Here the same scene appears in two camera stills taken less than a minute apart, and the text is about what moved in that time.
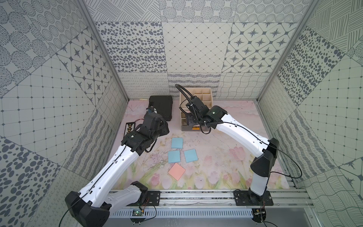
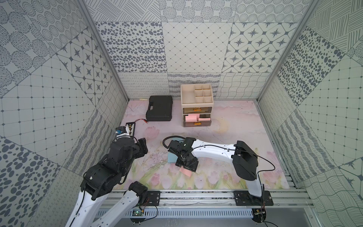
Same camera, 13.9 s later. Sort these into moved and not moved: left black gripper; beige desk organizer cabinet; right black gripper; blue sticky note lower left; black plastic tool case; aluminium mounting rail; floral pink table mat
Moved: right black gripper; left black gripper
Not moved: blue sticky note lower left; aluminium mounting rail; black plastic tool case; floral pink table mat; beige desk organizer cabinet
